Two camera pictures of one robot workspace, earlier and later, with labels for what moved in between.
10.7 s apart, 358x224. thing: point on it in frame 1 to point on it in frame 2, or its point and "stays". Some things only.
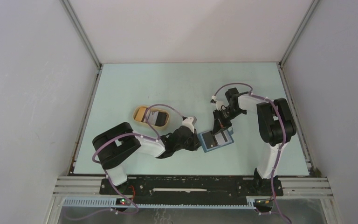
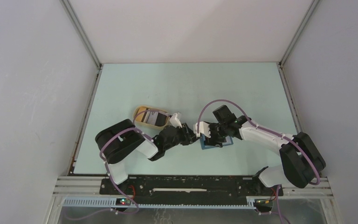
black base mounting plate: [192, 187] stays
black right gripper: [219, 124] to [212, 140]
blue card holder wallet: [210, 142] stays
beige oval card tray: [155, 117] stays
